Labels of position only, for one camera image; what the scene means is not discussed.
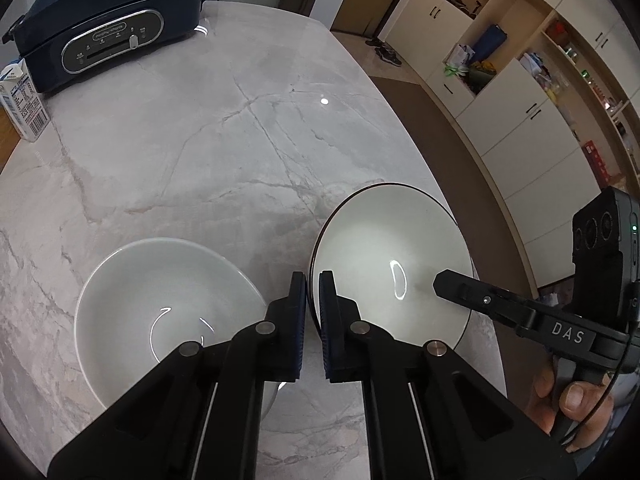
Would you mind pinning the person's right hand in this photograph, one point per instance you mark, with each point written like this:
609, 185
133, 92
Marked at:
580, 400

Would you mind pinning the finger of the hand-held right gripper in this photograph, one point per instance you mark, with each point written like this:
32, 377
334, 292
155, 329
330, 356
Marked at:
470, 295

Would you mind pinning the large white bowl black rim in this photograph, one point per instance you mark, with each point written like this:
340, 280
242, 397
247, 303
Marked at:
390, 240

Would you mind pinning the white milk carton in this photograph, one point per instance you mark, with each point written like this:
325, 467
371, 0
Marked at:
22, 100

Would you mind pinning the red crate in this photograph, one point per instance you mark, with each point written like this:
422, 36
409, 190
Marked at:
597, 162

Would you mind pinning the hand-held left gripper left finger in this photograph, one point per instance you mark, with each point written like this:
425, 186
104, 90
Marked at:
298, 325

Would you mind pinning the dark blue electric cooker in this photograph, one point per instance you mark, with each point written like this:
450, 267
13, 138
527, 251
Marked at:
100, 10

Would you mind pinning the beige wall cabinet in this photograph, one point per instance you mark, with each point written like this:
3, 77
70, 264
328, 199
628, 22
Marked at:
500, 125

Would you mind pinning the blue bag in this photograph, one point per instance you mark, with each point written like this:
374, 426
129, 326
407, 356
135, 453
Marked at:
487, 45

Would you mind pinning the dark shoes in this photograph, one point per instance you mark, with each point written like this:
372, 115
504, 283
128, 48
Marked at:
387, 52

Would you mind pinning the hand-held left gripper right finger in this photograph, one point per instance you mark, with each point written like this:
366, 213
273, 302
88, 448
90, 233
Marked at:
326, 325

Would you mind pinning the small white bowl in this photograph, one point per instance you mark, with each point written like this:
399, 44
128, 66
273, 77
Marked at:
150, 285

